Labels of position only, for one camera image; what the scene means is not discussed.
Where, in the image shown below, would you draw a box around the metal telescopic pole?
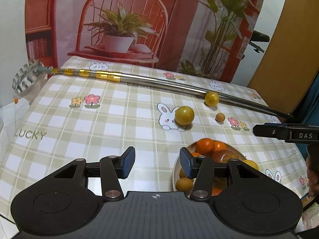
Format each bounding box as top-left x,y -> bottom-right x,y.
12,60 -> 291,119

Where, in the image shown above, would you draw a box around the small brown longan fruit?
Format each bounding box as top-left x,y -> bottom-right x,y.
175,177 -> 194,194

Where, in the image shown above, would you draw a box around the small brown longan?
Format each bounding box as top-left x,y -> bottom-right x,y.
179,168 -> 186,178
215,113 -> 225,122

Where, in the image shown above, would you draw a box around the checkered bunny tablecloth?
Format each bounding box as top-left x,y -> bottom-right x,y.
0,56 -> 310,220

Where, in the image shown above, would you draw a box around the yellow round fruit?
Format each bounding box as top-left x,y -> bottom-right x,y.
204,91 -> 220,107

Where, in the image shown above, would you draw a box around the teal curtain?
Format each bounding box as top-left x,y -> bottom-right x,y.
296,74 -> 319,160

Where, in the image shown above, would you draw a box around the beige plate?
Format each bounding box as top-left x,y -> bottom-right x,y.
172,140 -> 247,196

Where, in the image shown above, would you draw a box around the large yellow grapefruit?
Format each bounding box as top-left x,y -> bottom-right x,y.
243,159 -> 259,170

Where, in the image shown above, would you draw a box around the yellow-green round fruit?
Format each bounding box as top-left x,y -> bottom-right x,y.
175,106 -> 195,126

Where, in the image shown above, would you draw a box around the orange tangerine small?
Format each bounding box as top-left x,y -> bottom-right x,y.
211,186 -> 223,196

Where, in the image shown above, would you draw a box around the person right hand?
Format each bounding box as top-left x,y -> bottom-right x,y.
306,157 -> 319,197

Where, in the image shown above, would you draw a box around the brownish red apple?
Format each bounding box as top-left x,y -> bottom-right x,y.
211,149 -> 239,163

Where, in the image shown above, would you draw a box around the printed room backdrop cloth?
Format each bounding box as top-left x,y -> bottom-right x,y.
25,0 -> 264,82

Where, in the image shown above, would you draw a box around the dark red apple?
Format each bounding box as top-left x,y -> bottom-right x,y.
213,177 -> 227,190

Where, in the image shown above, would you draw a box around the wooden door panel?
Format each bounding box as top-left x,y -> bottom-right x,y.
249,0 -> 318,113

